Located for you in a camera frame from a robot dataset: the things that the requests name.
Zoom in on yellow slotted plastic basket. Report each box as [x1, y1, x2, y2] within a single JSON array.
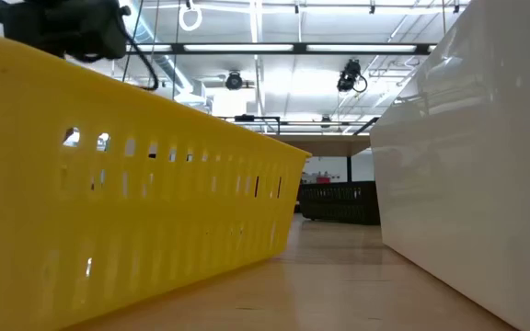
[[0, 31, 313, 331]]

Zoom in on white plastic basket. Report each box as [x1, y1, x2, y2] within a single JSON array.
[[369, 0, 530, 331]]

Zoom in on white cable loop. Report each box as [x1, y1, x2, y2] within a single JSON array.
[[178, 0, 203, 32]]

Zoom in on black background frame rail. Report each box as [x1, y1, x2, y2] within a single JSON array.
[[218, 113, 282, 135]]

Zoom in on black overhead frame beam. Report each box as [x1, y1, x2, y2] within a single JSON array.
[[125, 41, 437, 56]]

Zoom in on silver ventilation duct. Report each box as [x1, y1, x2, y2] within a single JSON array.
[[129, 13, 214, 114]]

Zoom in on black diagonal frame strut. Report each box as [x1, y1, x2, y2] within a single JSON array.
[[351, 116, 380, 137]]

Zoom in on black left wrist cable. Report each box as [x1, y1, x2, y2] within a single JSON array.
[[116, 13, 160, 92]]

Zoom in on wooden shelf board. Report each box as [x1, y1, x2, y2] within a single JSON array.
[[267, 133, 373, 158]]

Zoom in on black slotted plastic basket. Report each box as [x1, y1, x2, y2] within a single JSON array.
[[297, 180, 382, 226]]

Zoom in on black overhead camera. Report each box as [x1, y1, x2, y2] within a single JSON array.
[[336, 58, 368, 94]]

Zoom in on white LED light strip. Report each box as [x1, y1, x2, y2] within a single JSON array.
[[126, 43, 174, 52], [182, 43, 294, 52], [305, 43, 418, 52]]

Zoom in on black round ceiling fixture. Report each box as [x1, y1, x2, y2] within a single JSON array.
[[225, 70, 245, 91]]

